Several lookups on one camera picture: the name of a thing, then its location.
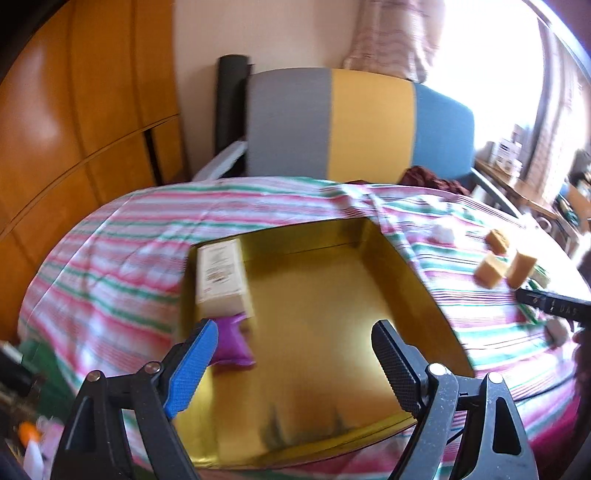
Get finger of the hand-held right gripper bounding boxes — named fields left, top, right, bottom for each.
left=515, top=286, right=591, bottom=326

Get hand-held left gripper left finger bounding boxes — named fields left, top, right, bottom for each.
left=50, top=318, right=219, bottom=480

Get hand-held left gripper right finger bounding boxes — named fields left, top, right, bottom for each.
left=372, top=319, right=539, bottom=480

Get purple snack packet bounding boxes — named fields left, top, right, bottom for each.
left=210, top=313, right=256, bottom=368

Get yellow sponge block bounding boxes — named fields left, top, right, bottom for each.
left=506, top=249, right=539, bottom=289
left=475, top=253, right=509, bottom=289
left=485, top=228, right=512, bottom=256

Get cream cardboard box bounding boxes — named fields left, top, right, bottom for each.
left=195, top=239, right=254, bottom=319

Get gold tray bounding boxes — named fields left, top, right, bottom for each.
left=177, top=218, right=475, bottom=469

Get white small packet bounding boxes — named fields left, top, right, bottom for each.
left=429, top=220, right=457, bottom=245

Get wooden side desk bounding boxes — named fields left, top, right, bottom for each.
left=475, top=157, right=583, bottom=250

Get striped blanket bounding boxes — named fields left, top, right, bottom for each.
left=17, top=176, right=591, bottom=480

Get white boxes on desk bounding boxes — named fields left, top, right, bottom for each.
left=489, top=124, right=527, bottom=172

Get dark red cloth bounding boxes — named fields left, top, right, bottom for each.
left=399, top=165, right=472, bottom=195

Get orange capped bottle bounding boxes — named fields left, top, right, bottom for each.
left=18, top=422, right=44, bottom=469

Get white pillow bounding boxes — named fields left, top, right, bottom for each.
left=191, top=141, right=247, bottom=182

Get black rolled mat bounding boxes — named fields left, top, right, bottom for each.
left=215, top=55, right=252, bottom=160

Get wooden wardrobe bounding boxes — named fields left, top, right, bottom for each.
left=0, top=0, right=190, bottom=342

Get pink patterned curtain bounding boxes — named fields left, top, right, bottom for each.
left=344, top=0, right=446, bottom=84

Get grey bed rail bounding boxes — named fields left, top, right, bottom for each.
left=471, top=168, right=522, bottom=217

